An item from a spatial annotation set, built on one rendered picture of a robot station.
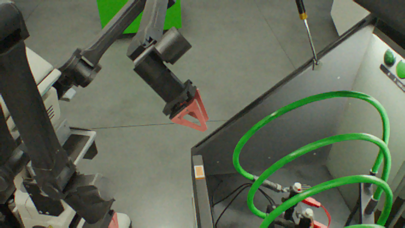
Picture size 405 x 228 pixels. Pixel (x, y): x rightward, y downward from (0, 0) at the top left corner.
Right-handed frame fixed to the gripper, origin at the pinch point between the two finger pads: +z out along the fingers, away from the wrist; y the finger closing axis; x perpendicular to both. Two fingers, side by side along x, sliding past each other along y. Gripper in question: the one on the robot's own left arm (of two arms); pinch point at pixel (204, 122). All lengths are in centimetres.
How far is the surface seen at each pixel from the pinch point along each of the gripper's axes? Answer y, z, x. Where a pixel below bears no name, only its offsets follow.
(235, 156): -1.2, 11.0, -0.3
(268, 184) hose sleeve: 3.4, 24.9, 0.4
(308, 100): -2.3, 9.6, -21.1
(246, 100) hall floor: 217, 77, 37
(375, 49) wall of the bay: 31, 24, -42
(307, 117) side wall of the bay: 39, 34, -14
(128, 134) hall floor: 164, 19, 117
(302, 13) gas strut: 27.9, 1.6, -32.4
